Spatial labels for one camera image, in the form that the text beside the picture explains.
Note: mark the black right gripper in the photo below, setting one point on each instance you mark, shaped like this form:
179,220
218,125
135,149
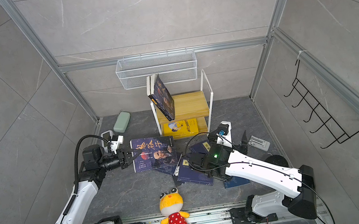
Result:
244,145

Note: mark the yellow cartoon book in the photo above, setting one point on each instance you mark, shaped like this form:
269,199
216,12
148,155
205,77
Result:
181,129

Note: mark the white metal phone stand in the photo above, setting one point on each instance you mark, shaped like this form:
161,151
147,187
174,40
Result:
259,143

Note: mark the white wooden two-tier shelf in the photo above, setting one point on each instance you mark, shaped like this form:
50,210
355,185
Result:
196,104

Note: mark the dark book at pile bottom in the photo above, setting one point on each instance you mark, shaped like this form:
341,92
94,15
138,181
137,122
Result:
176,181

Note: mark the yellow frog plush toy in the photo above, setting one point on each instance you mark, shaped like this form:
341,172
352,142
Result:
171,204

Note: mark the white digital clock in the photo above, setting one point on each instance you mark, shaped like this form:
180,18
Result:
109,136

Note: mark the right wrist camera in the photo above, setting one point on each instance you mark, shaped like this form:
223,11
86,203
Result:
222,135

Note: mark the navy book with yellow label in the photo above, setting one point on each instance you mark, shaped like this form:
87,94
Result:
169,170

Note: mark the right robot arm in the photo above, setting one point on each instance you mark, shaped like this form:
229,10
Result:
294,188

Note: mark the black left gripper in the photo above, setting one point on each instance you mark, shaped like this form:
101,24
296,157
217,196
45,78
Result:
123,154

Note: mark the blue book under portrait book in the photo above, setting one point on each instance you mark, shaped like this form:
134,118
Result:
236,182

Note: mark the mint green case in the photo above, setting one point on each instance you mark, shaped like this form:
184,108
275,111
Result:
122,122

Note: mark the black wire hook rack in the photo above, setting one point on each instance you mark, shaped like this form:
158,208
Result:
318,111

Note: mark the black-haired doll plush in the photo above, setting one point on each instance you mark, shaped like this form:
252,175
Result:
277,160

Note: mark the black upright book on shelf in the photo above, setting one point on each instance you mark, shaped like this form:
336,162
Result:
154,99

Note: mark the white wire mesh basket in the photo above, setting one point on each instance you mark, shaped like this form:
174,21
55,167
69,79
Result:
172,67

